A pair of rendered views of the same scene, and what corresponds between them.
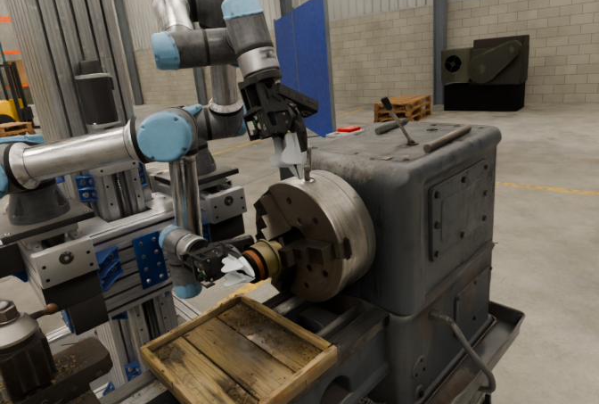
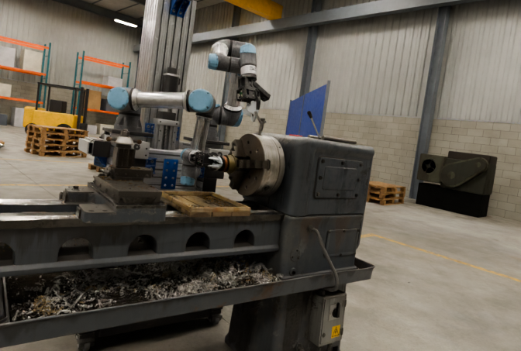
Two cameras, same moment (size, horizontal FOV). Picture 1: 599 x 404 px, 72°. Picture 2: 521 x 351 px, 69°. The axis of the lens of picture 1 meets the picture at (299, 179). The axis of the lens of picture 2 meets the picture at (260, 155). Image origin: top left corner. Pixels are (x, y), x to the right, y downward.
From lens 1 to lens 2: 100 cm
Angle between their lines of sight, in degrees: 15
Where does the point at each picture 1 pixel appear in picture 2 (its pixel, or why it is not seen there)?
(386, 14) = (382, 117)
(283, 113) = (252, 91)
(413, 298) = (297, 207)
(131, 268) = (159, 173)
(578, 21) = not seen: outside the picture
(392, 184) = (298, 143)
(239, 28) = (244, 56)
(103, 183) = (159, 128)
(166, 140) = (201, 101)
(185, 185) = (201, 132)
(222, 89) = (232, 97)
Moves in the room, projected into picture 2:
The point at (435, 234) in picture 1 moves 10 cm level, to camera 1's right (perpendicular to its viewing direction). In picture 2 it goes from (319, 182) to (338, 185)
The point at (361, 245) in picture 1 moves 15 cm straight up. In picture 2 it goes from (276, 167) to (280, 136)
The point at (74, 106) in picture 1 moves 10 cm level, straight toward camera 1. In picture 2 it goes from (157, 87) to (159, 87)
